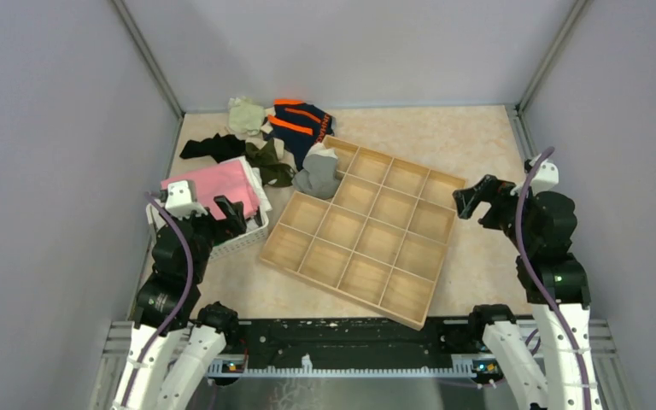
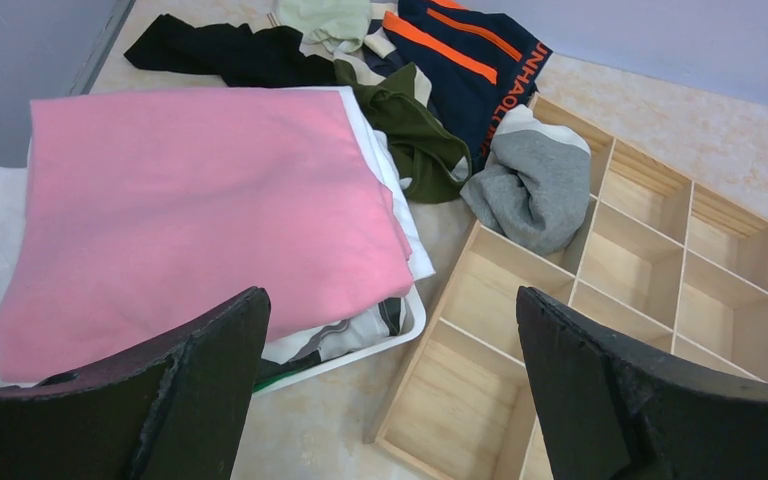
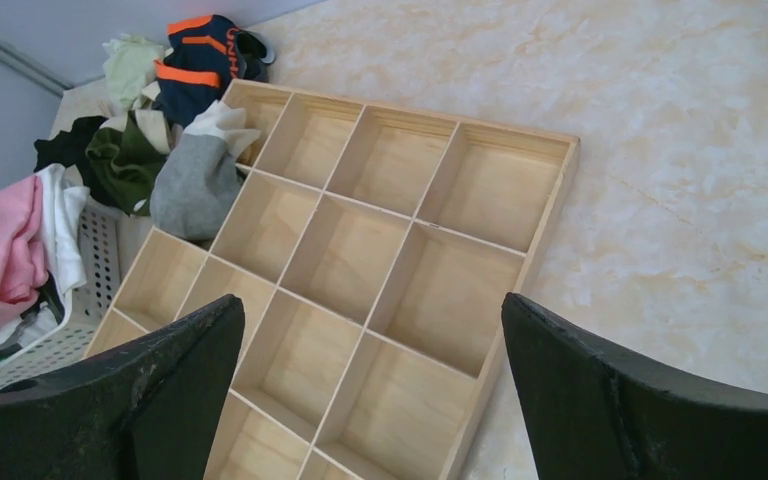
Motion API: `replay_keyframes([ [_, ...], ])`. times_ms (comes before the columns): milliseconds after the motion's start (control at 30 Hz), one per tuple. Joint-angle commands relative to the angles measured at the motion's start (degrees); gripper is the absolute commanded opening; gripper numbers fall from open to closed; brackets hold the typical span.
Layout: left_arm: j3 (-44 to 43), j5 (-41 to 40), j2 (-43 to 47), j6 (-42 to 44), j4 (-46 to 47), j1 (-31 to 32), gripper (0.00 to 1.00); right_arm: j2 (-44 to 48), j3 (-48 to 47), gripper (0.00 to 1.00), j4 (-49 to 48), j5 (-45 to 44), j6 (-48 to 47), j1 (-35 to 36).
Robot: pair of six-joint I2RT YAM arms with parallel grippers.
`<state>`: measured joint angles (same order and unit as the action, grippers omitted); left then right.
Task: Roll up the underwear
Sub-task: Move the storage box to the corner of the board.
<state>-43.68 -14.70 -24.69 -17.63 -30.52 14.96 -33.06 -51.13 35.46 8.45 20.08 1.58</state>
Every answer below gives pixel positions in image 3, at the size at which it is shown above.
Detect white folded cloth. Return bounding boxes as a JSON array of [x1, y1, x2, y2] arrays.
[[0, 164, 89, 345]]

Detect cream cloth piece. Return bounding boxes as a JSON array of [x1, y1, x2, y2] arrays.
[[101, 81, 173, 155]]

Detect black underwear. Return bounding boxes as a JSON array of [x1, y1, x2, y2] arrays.
[[34, 116, 118, 208]]

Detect dark green underwear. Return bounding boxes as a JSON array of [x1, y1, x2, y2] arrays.
[[85, 113, 167, 216]]

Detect light green underwear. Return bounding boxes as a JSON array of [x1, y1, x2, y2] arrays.
[[102, 34, 167, 110]]

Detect white perforated plastic basket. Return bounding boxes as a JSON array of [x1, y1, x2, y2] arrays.
[[0, 199, 121, 389]]

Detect pink folded cloth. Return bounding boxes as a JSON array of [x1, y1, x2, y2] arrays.
[[0, 175, 48, 329]]

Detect grey underwear white waistband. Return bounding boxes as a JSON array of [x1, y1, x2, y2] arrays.
[[149, 101, 261, 242]]

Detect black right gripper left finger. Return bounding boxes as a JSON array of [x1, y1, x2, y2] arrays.
[[0, 294, 245, 479]]

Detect navy orange underwear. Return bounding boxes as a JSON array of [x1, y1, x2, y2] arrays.
[[154, 14, 276, 127]]

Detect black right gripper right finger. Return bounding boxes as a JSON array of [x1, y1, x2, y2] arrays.
[[501, 292, 768, 479]]

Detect wooden compartment tray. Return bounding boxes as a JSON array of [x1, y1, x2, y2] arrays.
[[89, 80, 580, 479]]

